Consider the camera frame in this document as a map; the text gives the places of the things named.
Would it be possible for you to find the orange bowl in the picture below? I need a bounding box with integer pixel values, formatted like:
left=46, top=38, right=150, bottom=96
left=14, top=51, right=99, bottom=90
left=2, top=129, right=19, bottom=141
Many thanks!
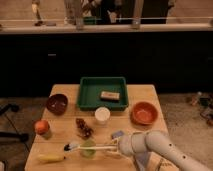
left=131, top=102, right=158, bottom=125

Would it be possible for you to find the tan sponge block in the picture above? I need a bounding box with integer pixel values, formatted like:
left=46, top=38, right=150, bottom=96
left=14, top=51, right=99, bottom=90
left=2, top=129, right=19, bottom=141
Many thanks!
left=100, top=91, right=120, bottom=101

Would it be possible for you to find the green plastic tray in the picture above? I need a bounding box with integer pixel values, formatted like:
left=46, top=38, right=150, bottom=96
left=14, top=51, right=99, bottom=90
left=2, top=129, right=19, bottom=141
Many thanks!
left=77, top=77, right=129, bottom=111

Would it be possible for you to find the yellow banana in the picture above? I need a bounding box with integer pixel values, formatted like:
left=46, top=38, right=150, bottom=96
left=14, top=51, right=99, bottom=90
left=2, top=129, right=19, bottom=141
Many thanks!
left=37, top=154, right=65, bottom=163

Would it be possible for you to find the small grey block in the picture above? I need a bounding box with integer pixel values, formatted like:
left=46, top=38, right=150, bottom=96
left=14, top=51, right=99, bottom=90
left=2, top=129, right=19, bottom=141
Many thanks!
left=111, top=130, right=124, bottom=139

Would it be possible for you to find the wooden table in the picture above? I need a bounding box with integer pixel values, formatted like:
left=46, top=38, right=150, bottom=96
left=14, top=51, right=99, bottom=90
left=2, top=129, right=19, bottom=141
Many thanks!
left=25, top=84, right=168, bottom=171

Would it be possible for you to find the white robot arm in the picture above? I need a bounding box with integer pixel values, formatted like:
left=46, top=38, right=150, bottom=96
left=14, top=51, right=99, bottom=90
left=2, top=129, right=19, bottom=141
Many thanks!
left=118, top=130, right=212, bottom=171

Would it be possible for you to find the white plastic cup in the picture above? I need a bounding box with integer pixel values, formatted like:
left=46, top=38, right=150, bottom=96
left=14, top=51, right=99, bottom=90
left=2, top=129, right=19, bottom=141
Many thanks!
left=95, top=107, right=110, bottom=125

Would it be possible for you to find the dark red bowl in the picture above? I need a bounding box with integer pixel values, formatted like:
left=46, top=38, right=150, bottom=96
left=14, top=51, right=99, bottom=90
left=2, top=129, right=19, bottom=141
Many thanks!
left=46, top=94, right=68, bottom=115

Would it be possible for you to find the orange fruit on cup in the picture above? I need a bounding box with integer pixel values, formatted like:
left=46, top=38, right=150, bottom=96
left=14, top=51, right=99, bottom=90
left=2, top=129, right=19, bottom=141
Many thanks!
left=34, top=120, right=52, bottom=139

